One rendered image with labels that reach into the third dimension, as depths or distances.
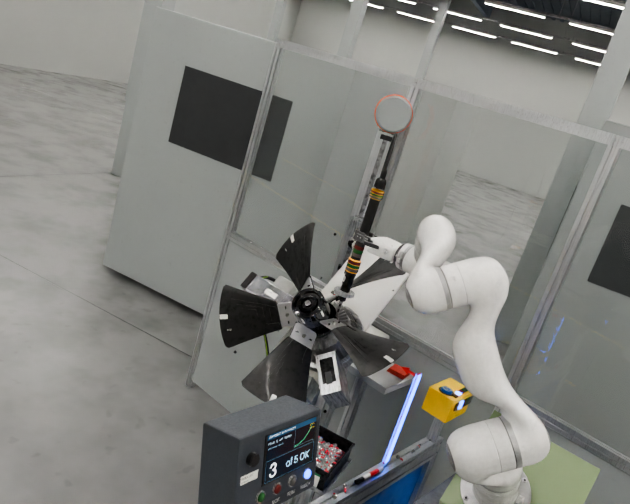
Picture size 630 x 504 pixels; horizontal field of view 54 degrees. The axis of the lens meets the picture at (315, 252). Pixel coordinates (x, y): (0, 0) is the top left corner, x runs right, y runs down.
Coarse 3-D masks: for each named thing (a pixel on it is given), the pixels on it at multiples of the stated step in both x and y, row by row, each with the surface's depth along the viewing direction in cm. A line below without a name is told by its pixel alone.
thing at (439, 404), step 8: (440, 384) 214; (448, 384) 216; (456, 384) 218; (432, 392) 209; (440, 392) 208; (424, 400) 212; (432, 400) 210; (440, 400) 208; (448, 400) 206; (456, 400) 206; (424, 408) 212; (432, 408) 210; (440, 408) 208; (448, 408) 206; (464, 408) 216; (440, 416) 208; (448, 416) 206; (456, 416) 213
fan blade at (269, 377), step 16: (288, 336) 205; (272, 352) 202; (288, 352) 204; (304, 352) 206; (256, 368) 200; (272, 368) 200; (288, 368) 202; (304, 368) 204; (256, 384) 198; (272, 384) 198; (288, 384) 200; (304, 384) 202; (304, 400) 200
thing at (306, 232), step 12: (300, 228) 232; (312, 228) 226; (288, 240) 234; (300, 240) 228; (288, 252) 233; (300, 252) 226; (288, 264) 231; (300, 264) 224; (300, 276) 223; (300, 288) 222
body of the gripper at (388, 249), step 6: (378, 240) 190; (384, 240) 191; (390, 240) 194; (384, 246) 189; (390, 246) 188; (396, 246) 189; (402, 246) 188; (372, 252) 191; (378, 252) 190; (384, 252) 189; (390, 252) 188; (396, 252) 187; (384, 258) 189; (390, 258) 188
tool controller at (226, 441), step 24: (264, 408) 136; (288, 408) 137; (312, 408) 138; (216, 432) 123; (240, 432) 122; (264, 432) 124; (288, 432) 130; (312, 432) 137; (216, 456) 123; (240, 456) 120; (264, 456) 125; (288, 456) 131; (312, 456) 139; (216, 480) 123; (240, 480) 120; (312, 480) 140
